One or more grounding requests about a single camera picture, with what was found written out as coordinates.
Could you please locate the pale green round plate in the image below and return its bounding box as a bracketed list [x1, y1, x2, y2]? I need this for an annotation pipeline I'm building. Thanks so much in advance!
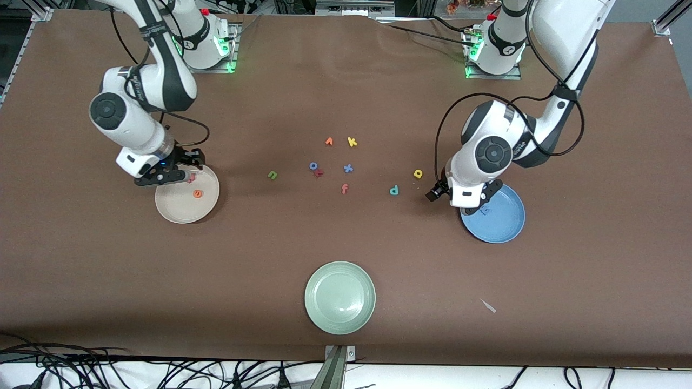
[304, 261, 376, 336]

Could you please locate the beige round plate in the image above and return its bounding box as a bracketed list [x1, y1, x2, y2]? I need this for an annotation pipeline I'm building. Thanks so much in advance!
[155, 164, 221, 224]

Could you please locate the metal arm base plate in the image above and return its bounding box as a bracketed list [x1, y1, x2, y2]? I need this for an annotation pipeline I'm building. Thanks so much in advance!
[180, 22, 241, 74]
[466, 30, 522, 81]

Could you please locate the brown table cover sheet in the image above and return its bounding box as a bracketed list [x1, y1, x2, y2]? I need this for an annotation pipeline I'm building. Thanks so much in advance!
[0, 10, 692, 369]

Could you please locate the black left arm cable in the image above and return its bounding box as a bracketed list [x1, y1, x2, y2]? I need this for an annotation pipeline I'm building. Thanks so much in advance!
[434, 0, 585, 187]

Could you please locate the aluminium frame rail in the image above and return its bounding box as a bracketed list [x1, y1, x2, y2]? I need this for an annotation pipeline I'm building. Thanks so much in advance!
[651, 0, 692, 37]
[0, 6, 55, 109]

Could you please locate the grey metal box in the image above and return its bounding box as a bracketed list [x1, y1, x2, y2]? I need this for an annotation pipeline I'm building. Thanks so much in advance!
[315, 0, 396, 17]

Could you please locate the black table cable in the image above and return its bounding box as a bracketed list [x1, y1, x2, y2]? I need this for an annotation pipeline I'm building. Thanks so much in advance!
[377, 21, 476, 49]
[427, 15, 470, 36]

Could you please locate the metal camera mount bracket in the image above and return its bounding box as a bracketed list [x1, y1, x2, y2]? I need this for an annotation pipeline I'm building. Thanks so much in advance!
[311, 345, 357, 389]

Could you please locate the blue round plate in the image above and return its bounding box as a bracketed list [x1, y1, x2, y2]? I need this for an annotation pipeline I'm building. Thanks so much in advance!
[460, 183, 526, 244]

